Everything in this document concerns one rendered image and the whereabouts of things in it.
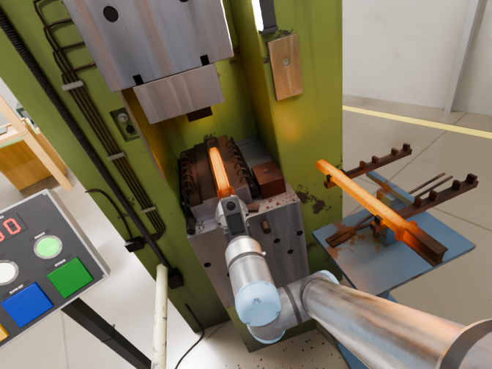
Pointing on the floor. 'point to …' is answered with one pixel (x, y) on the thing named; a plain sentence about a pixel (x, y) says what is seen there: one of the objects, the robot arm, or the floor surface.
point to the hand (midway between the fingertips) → (226, 196)
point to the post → (96, 326)
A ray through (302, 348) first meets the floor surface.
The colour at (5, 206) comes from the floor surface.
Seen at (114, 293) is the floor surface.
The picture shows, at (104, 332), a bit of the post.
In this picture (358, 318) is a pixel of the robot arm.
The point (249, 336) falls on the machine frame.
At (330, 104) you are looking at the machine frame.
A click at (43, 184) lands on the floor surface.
